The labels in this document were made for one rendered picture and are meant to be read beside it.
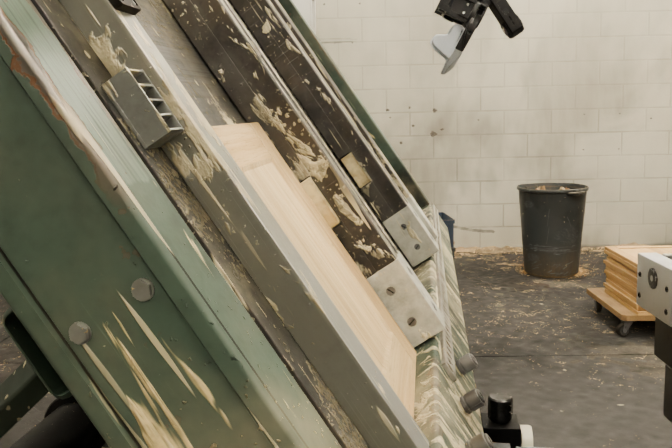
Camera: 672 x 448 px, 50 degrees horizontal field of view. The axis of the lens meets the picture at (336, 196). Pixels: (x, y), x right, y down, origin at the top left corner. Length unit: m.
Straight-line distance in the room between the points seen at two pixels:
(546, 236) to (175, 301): 5.02
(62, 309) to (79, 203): 0.07
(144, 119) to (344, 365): 0.30
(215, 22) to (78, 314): 0.68
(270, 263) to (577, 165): 5.94
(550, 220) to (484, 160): 1.21
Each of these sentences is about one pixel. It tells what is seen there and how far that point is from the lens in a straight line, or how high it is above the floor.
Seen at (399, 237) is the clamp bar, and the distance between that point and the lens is 1.66.
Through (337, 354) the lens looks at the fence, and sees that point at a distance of 0.72.
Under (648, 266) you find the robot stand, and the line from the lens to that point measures 1.30.
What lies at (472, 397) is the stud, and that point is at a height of 0.87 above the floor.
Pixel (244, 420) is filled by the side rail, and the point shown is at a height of 1.05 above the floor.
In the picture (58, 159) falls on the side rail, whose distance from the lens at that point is 0.48.
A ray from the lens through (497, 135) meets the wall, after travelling 6.39.
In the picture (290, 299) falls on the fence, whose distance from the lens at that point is 0.71.
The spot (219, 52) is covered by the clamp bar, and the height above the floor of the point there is 1.33.
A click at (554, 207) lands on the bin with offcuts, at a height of 0.52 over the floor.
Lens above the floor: 1.25
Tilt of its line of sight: 7 degrees down
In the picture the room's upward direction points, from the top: 1 degrees counter-clockwise
